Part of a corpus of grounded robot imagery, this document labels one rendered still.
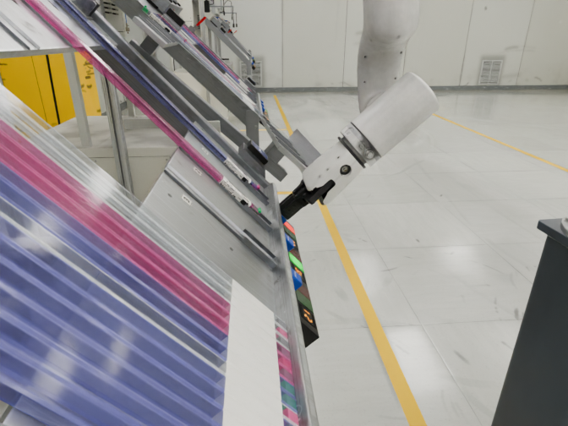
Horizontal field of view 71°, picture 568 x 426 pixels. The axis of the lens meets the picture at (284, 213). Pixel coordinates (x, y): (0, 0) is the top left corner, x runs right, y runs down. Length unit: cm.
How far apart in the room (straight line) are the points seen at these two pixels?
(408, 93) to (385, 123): 6
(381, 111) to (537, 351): 55
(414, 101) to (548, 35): 938
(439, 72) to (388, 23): 834
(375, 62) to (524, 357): 65
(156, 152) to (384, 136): 110
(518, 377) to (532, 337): 11
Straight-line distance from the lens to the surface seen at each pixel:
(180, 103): 80
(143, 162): 167
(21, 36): 54
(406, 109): 71
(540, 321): 92
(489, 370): 157
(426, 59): 890
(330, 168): 70
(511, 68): 975
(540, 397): 97
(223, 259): 45
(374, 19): 71
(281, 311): 46
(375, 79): 81
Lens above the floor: 101
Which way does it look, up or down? 24 degrees down
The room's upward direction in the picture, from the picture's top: straight up
